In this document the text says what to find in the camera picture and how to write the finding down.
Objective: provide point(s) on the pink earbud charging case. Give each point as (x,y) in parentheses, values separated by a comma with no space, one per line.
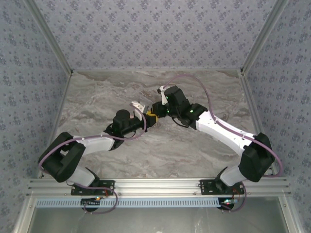
(132,116)

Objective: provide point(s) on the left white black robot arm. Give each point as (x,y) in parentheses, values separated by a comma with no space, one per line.
(97,144)

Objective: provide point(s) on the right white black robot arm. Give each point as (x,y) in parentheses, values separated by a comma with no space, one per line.
(218,131)

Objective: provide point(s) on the left black controller board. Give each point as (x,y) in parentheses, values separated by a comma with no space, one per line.
(91,202)

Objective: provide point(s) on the black controller board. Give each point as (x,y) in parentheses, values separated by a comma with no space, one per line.
(91,202)
(227,203)

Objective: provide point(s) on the grey metal panel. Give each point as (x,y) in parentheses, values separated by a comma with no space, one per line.
(158,221)

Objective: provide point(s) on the right black controller board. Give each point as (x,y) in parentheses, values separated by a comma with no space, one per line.
(227,203)

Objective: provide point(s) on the left aluminium side rail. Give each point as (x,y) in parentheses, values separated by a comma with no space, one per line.
(63,97)

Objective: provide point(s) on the aluminium side rail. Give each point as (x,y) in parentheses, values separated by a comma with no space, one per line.
(63,97)
(254,106)

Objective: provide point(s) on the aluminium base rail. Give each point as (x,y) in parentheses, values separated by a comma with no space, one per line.
(158,187)

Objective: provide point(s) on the right aluminium side rail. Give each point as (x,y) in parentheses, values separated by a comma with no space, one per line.
(254,106)

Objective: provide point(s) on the right aluminium frame post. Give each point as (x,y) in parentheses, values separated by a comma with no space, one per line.
(264,36)

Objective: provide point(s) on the aluminium frame post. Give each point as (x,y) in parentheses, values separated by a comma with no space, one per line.
(50,36)
(264,36)

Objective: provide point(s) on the left aluminium frame post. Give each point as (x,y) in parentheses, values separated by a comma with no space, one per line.
(50,36)

